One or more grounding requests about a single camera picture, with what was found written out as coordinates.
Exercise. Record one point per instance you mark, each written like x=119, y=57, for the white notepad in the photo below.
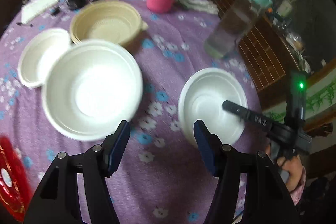
x=34, y=8

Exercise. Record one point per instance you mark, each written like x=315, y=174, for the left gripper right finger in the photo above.
x=267, y=199

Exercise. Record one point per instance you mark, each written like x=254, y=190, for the person's right hand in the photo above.
x=296, y=171

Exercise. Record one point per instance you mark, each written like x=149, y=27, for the red glass plate gold rim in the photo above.
x=16, y=192

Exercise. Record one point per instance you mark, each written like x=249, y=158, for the purple floral tablecloth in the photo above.
x=161, y=178

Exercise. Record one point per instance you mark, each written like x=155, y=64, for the clear glass teal lid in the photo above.
x=235, y=24

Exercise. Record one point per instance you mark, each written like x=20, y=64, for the medium white foam bowl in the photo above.
x=40, y=54

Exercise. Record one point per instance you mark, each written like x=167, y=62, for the small black charger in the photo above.
x=55, y=11

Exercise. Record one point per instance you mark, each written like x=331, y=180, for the small white foam bowl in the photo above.
x=202, y=98

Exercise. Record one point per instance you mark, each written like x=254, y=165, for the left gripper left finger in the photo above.
x=56, y=199

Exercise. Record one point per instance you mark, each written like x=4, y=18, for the wooden lattice cabinet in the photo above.
x=267, y=57

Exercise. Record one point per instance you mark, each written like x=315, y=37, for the white crumpled tissue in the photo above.
x=199, y=5

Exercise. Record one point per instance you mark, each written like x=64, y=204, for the beige plastic bowl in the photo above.
x=111, y=20

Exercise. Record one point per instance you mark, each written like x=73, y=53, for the large white foam bowl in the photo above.
x=90, y=89

